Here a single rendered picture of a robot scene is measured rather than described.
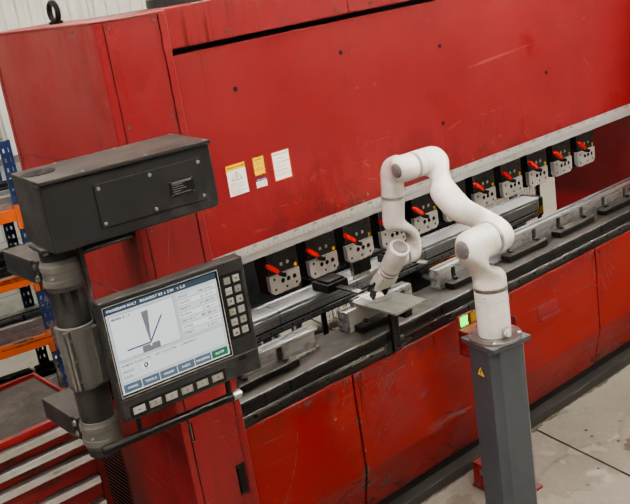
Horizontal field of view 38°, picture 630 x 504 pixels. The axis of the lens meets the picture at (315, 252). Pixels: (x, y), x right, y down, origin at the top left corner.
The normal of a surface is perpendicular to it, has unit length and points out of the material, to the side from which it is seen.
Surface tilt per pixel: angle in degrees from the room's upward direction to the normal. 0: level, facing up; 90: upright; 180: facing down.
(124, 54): 90
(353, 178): 90
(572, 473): 0
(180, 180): 90
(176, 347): 90
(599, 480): 0
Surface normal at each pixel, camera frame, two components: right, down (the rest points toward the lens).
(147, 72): 0.64, 0.14
